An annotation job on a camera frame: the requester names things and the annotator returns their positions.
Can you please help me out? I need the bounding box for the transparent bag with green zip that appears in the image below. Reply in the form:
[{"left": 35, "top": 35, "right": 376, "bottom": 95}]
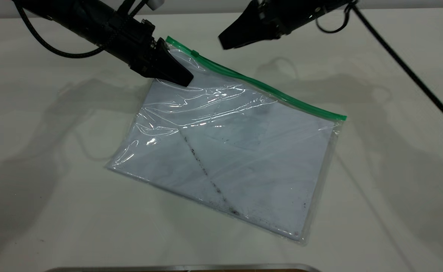
[{"left": 106, "top": 36, "right": 347, "bottom": 244}]

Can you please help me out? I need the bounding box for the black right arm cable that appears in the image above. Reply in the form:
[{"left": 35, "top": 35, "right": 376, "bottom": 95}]
[{"left": 315, "top": 1, "right": 443, "bottom": 134}]

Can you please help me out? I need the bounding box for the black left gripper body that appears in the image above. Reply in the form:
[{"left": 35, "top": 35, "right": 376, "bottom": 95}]
[{"left": 107, "top": 17, "right": 162, "bottom": 76}]

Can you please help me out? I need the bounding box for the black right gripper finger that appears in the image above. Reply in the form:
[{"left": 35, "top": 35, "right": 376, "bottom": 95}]
[
  {"left": 218, "top": 2, "right": 263, "bottom": 44},
  {"left": 221, "top": 23, "right": 281, "bottom": 50}
]

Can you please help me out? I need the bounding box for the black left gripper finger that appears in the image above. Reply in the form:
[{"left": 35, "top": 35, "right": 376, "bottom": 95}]
[
  {"left": 146, "top": 63, "right": 191, "bottom": 88},
  {"left": 155, "top": 38, "right": 194, "bottom": 84}
]

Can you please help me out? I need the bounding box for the silver metal rim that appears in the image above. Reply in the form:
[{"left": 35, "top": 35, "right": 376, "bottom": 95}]
[{"left": 44, "top": 263, "right": 322, "bottom": 272}]

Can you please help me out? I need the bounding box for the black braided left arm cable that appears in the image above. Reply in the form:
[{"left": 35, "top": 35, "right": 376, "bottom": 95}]
[{"left": 14, "top": 0, "right": 107, "bottom": 59}]

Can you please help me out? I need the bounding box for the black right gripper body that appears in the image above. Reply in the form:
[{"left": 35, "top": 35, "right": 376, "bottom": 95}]
[{"left": 257, "top": 0, "right": 322, "bottom": 38}]

